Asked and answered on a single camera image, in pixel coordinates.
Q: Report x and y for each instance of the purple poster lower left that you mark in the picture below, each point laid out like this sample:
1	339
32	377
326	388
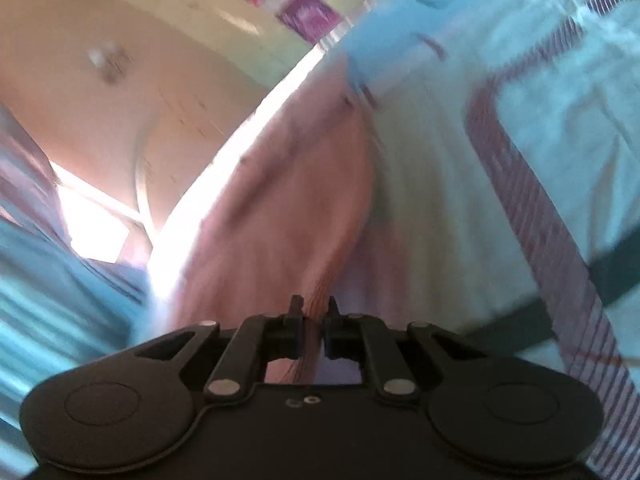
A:
312	20

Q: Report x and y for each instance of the teal window curtain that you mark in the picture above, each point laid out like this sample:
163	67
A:
58	310

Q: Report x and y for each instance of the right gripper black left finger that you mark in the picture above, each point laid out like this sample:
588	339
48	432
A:
257	342

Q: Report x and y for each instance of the cream glossy wardrobe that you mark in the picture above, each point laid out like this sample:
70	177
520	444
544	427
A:
250	37

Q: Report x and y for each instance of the wall sconce lamp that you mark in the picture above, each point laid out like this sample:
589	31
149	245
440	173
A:
111	61

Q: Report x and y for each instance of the window with frame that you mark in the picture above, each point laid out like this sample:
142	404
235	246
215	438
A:
101	228

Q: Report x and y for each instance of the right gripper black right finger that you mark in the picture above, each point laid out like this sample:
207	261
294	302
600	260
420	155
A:
369	342

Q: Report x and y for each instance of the blue patterned bed sheet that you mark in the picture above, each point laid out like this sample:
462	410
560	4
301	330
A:
506	162

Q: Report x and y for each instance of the cream round headboard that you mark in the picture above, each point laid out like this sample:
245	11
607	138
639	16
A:
193	120

